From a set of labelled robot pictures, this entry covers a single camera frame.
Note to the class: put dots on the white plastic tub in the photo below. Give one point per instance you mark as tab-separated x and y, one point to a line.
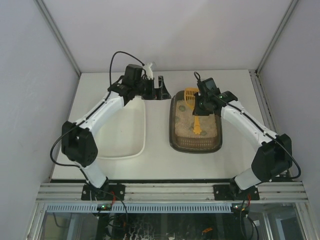
123	135

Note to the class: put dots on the green clump upper left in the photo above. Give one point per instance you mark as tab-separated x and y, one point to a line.
182	108

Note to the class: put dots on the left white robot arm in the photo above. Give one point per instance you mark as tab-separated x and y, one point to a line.
78	138

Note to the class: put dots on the aluminium mounting rail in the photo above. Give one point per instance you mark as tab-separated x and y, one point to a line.
270	192

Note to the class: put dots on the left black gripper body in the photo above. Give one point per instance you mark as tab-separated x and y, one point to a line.
151	90

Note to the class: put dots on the grey slotted cable duct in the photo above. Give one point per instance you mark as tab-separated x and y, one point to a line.
140	208

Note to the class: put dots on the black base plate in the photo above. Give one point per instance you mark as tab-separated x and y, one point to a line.
103	192
236	192

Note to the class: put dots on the green clump middle left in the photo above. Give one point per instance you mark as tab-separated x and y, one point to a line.
177	119

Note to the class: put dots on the aluminium frame post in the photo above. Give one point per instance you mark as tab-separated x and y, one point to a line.
277	34
49	20

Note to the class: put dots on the right side aluminium rail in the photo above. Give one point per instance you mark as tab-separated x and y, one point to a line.
262	100

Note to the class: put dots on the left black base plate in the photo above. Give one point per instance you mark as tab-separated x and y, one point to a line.
103	192

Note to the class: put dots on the left aluminium frame post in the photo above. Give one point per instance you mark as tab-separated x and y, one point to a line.
49	20

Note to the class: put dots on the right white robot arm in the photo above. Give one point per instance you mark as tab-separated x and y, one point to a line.
273	152

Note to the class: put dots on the dark brown litter box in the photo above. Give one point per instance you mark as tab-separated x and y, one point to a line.
189	133

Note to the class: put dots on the right aluminium frame post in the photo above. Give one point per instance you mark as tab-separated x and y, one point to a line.
277	34

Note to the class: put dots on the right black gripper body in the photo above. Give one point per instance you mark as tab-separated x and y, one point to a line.
200	110

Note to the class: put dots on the yellow litter scoop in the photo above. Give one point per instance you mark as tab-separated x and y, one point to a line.
189	99

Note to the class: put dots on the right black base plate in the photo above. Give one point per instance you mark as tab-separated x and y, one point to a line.
236	192

